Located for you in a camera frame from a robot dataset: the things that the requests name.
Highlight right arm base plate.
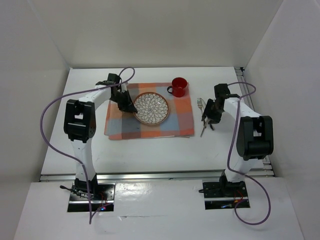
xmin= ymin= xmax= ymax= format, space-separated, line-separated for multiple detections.
xmin=198 ymin=181 xmax=250 ymax=210

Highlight silver fork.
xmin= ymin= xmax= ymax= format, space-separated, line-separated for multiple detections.
xmin=197 ymin=98 xmax=204 ymax=113

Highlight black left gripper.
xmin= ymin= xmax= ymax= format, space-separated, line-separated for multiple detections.
xmin=109 ymin=89 xmax=137 ymax=113

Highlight aluminium right side rail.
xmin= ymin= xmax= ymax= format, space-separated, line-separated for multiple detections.
xmin=234 ymin=66 xmax=273 ymax=173

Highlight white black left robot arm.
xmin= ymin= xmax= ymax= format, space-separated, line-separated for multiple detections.
xmin=63 ymin=73 xmax=138 ymax=200

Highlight silver spoon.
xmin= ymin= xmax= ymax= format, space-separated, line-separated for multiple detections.
xmin=200 ymin=119 xmax=208 ymax=137

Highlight red enamel mug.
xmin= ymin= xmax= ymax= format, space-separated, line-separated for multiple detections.
xmin=167 ymin=77 xmax=188 ymax=98

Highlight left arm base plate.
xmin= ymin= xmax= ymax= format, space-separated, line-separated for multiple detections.
xmin=67 ymin=183 xmax=116 ymax=213

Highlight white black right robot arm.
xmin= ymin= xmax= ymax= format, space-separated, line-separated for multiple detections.
xmin=201 ymin=83 xmax=274 ymax=197

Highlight aluminium rail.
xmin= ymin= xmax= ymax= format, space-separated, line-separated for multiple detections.
xmin=39 ymin=165 xmax=275 ymax=182
xmin=234 ymin=66 xmax=273 ymax=173

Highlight floral patterned ceramic plate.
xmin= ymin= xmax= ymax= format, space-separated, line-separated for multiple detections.
xmin=133 ymin=92 xmax=170 ymax=125

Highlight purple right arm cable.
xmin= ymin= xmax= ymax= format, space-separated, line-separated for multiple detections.
xmin=226 ymin=81 xmax=272 ymax=226

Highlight aluminium front rail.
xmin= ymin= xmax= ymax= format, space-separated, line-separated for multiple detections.
xmin=39 ymin=165 xmax=275 ymax=182

